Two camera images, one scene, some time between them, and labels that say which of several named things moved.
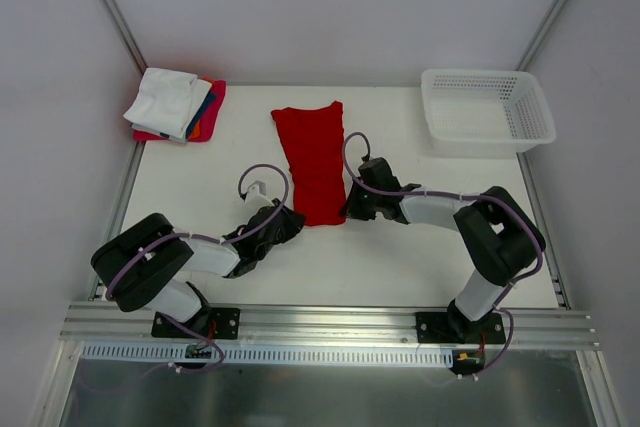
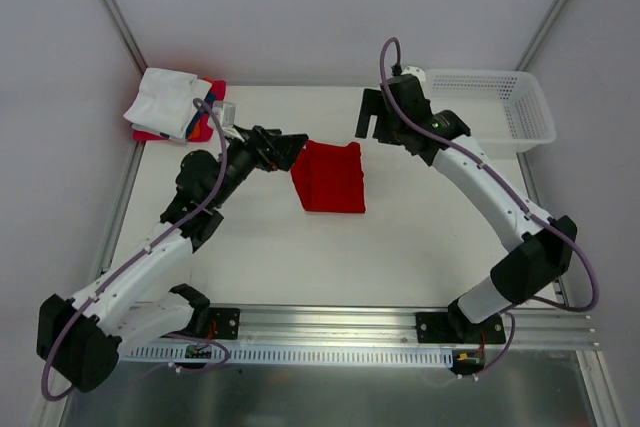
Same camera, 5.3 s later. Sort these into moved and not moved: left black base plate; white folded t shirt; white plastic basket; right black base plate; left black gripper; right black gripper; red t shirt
Moved: left black gripper; right black gripper; red t shirt
Not moved: right black base plate; white folded t shirt; left black base plate; white plastic basket
